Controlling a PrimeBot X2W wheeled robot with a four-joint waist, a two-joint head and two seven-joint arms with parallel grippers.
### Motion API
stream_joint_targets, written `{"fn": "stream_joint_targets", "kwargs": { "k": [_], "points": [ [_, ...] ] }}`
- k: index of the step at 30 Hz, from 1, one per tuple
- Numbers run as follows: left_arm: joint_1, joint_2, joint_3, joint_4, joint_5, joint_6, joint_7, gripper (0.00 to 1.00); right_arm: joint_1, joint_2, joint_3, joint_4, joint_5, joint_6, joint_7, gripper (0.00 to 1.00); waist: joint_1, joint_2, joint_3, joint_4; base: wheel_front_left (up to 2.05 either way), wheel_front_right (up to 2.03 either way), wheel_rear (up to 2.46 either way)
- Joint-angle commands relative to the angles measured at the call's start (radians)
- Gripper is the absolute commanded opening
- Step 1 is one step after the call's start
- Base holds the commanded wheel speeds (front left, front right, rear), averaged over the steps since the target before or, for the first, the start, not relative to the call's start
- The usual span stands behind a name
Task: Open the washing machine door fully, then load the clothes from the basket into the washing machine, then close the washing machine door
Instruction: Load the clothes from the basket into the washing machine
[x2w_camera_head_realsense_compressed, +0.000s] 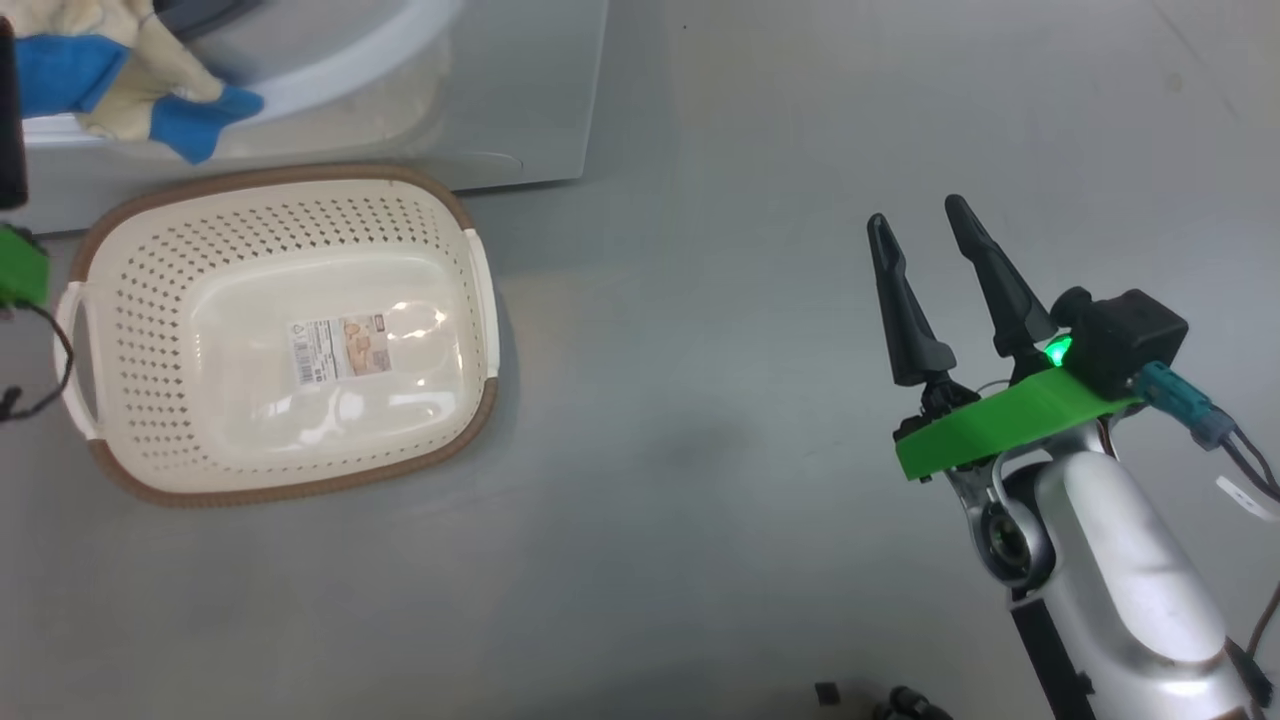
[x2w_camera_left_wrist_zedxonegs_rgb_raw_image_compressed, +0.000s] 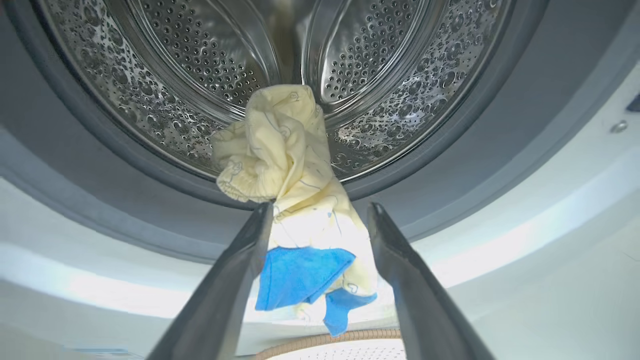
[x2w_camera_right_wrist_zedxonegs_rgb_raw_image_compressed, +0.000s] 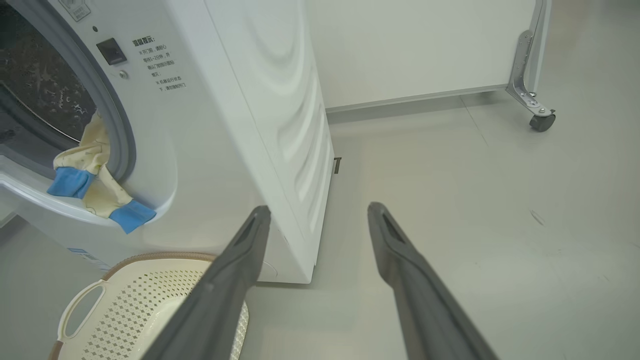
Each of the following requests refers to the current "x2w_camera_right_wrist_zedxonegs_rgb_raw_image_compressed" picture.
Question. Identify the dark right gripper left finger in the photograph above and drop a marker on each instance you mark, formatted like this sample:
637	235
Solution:
220	295

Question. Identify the cream perforated laundry basket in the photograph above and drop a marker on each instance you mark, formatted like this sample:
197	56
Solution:
130	310

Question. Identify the white partition panel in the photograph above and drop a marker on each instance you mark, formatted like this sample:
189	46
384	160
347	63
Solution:
415	45

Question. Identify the white front-load washing machine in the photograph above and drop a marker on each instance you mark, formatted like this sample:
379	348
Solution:
225	125

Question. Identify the black caster wheel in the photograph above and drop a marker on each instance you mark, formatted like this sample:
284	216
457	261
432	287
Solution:
542	122

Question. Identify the steel perforated drum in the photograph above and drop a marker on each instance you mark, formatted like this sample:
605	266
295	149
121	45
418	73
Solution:
40	80

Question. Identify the blue energy label sticker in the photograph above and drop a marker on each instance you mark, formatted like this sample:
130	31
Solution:
87	257

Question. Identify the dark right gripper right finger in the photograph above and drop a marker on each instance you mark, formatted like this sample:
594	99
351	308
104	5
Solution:
425	310

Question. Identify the metal partition leg bracket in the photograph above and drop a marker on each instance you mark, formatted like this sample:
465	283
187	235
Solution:
522	65

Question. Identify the cream garment with blue cuffs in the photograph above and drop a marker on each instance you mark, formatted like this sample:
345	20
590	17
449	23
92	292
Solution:
92	155

